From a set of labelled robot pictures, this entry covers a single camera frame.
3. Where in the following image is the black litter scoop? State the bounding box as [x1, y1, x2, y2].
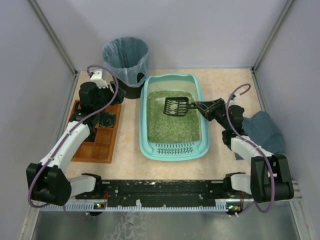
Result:
[163, 96, 196, 117]

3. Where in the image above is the litter clump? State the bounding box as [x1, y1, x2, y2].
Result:
[169, 104, 178, 114]

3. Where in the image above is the teal litter box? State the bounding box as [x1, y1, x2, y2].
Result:
[139, 73, 211, 162]

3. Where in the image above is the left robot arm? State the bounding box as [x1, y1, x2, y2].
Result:
[26, 79, 119, 208]

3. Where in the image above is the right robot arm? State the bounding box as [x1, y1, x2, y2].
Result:
[190, 98, 294, 203]

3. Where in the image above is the green cat litter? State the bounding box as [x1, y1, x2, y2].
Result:
[146, 90, 201, 144]

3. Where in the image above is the black trash bin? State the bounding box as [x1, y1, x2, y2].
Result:
[117, 72, 145, 100]

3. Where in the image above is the dark green item in tray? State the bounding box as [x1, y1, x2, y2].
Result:
[99, 112, 117, 128]

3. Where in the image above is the blue trash bag liner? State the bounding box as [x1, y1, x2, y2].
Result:
[102, 36, 150, 88]

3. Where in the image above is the blue cloth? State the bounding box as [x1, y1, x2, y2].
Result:
[242, 111, 286, 154]

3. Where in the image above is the wooden compartment tray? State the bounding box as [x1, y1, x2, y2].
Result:
[72, 104, 122, 164]

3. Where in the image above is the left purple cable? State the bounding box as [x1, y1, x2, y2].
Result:
[26, 64, 120, 220]

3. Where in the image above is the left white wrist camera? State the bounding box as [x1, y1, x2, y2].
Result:
[90, 69, 108, 89]

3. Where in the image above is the black mounting rail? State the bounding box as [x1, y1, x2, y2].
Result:
[32, 178, 301, 216]

